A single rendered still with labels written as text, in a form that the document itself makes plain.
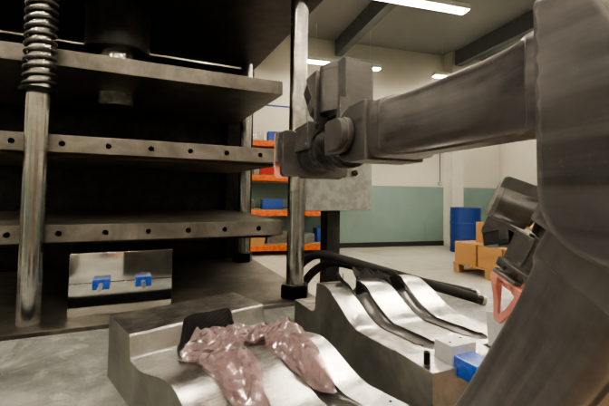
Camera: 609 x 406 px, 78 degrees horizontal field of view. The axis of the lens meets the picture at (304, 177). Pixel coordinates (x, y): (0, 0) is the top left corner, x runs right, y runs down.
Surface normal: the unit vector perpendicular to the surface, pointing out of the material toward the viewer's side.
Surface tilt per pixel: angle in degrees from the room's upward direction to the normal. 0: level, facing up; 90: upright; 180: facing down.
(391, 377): 90
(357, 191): 90
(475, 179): 90
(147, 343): 80
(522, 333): 91
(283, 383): 29
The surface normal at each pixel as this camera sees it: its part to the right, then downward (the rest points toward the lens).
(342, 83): -0.94, -0.03
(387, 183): 0.27, -0.04
